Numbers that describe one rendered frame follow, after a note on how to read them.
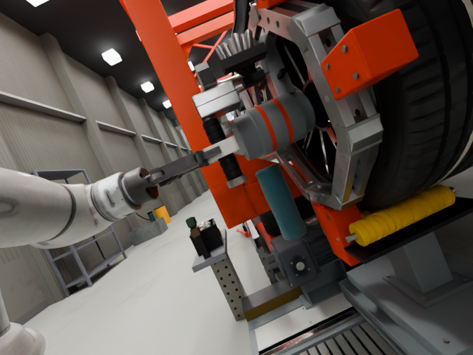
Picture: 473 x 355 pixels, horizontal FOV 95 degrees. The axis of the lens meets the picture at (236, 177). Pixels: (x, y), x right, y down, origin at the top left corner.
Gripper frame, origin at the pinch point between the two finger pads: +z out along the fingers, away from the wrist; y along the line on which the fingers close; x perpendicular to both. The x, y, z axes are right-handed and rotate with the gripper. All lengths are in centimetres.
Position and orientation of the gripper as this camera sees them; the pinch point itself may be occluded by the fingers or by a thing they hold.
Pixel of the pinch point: (222, 150)
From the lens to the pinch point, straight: 46.4
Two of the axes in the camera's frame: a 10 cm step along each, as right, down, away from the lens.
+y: 0.5, 0.2, -10.0
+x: -4.1, -9.1, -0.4
